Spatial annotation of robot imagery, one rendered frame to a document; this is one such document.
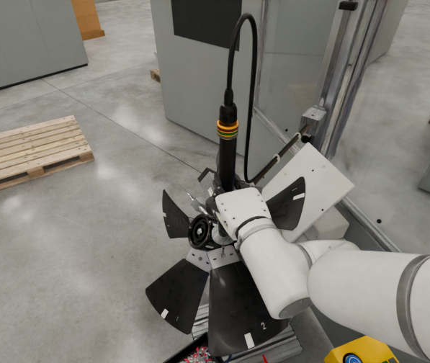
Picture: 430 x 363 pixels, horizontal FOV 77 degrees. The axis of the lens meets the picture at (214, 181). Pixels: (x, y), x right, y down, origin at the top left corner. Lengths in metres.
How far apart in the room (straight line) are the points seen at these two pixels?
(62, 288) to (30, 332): 0.31
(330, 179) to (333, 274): 0.68
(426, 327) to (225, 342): 0.61
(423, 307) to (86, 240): 2.52
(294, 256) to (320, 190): 0.53
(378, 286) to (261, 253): 0.23
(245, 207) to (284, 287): 0.18
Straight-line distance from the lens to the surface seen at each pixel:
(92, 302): 2.30
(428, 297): 0.28
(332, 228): 1.35
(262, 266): 0.48
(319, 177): 1.02
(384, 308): 0.30
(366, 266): 0.32
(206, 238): 0.87
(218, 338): 0.84
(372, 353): 1.00
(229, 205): 0.57
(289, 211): 0.74
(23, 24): 6.13
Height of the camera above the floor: 1.94
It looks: 41 degrees down
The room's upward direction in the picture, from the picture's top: straight up
